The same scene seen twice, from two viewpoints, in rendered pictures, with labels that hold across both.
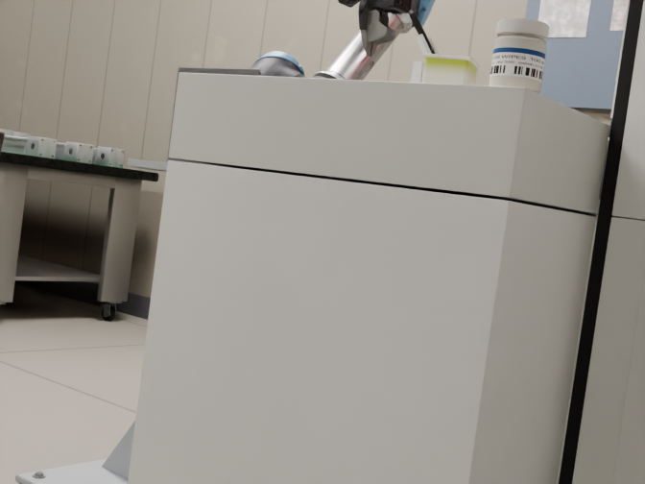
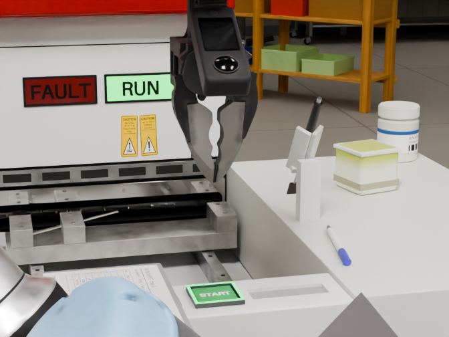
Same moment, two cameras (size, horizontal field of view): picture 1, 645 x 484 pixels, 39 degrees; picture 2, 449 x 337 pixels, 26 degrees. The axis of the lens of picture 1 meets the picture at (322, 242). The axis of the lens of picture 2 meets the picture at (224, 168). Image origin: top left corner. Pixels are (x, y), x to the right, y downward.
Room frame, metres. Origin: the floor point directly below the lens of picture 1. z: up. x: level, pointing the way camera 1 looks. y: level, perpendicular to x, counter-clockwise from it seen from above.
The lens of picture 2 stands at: (2.70, 0.64, 1.37)
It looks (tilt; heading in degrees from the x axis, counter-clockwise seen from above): 15 degrees down; 222
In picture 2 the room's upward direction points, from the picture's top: straight up
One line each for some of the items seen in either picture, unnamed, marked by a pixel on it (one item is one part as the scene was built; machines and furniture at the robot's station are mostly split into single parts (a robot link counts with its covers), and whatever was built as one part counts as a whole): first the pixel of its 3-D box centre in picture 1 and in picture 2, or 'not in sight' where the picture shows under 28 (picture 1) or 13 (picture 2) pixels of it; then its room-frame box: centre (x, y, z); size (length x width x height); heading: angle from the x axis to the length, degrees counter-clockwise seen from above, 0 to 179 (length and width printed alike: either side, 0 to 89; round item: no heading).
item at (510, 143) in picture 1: (383, 141); (391, 254); (1.53, -0.08, 0.89); 0.62 x 0.35 x 0.14; 55
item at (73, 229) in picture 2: not in sight; (72, 227); (1.77, -0.52, 0.89); 0.08 x 0.03 x 0.03; 55
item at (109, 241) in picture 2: not in sight; (121, 241); (1.70, -0.48, 0.87); 0.36 x 0.08 x 0.03; 145
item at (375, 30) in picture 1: (375, 33); (224, 136); (1.93, -0.05, 1.14); 0.06 x 0.03 x 0.09; 55
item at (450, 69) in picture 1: (448, 80); (366, 166); (1.48, -0.17, 1.00); 0.07 x 0.07 x 0.07; 70
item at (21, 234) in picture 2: not in sight; (21, 230); (1.83, -0.57, 0.89); 0.08 x 0.03 x 0.03; 55
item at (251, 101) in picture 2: (368, 10); (234, 97); (1.94, -0.03, 1.19); 0.05 x 0.02 x 0.09; 145
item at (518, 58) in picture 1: (518, 58); (397, 131); (1.28, -0.23, 1.01); 0.07 x 0.07 x 0.10
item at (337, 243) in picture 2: not in sight; (337, 243); (1.73, -0.04, 0.97); 0.14 x 0.01 x 0.01; 46
